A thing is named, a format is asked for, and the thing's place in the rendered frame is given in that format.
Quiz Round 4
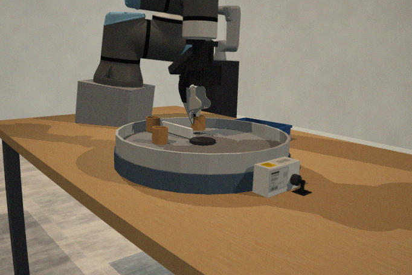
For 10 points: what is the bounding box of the blue crate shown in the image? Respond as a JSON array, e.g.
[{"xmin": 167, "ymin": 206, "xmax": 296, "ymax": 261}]
[{"xmin": 235, "ymin": 117, "xmax": 292, "ymax": 138}]

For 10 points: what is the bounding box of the bronze bushing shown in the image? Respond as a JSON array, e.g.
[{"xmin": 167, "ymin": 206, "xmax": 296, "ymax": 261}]
[
  {"xmin": 152, "ymin": 126, "xmax": 168, "ymax": 144},
  {"xmin": 192, "ymin": 115, "xmax": 205, "ymax": 131},
  {"xmin": 146, "ymin": 116, "xmax": 160, "ymax": 132}
]

